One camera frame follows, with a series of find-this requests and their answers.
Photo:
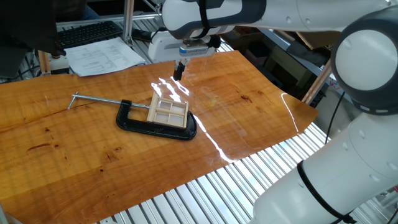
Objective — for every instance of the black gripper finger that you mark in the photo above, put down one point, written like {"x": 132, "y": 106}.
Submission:
{"x": 183, "y": 64}
{"x": 177, "y": 74}

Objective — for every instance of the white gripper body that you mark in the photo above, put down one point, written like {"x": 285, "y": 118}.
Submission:
{"x": 163, "y": 46}

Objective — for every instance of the miniature wooden sliding window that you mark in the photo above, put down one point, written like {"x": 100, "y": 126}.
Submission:
{"x": 169, "y": 112}

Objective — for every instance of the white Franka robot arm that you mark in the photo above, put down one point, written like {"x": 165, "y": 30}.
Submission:
{"x": 326, "y": 174}

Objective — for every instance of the black C-clamp with steel screw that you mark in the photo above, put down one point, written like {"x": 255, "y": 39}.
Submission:
{"x": 149, "y": 127}

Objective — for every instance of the printed white paper sheet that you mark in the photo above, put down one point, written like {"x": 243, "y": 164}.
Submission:
{"x": 102, "y": 57}

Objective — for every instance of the black computer keyboard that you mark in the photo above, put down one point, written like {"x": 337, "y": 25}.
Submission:
{"x": 87, "y": 32}

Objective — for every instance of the glossy wood-grain mat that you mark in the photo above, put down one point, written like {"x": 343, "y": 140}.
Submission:
{"x": 93, "y": 149}

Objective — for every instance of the wooden stick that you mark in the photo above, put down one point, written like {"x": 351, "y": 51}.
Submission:
{"x": 43, "y": 62}

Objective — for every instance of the brown cardboard box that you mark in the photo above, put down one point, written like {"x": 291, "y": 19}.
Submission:
{"x": 314, "y": 40}

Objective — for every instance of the black monitor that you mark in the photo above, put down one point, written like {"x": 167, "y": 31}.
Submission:
{"x": 28, "y": 25}

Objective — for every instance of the silver camera with blue ends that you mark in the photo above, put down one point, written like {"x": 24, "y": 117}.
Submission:
{"x": 196, "y": 49}

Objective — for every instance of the aluminium frame post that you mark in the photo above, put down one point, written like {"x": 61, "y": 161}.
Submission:
{"x": 128, "y": 21}

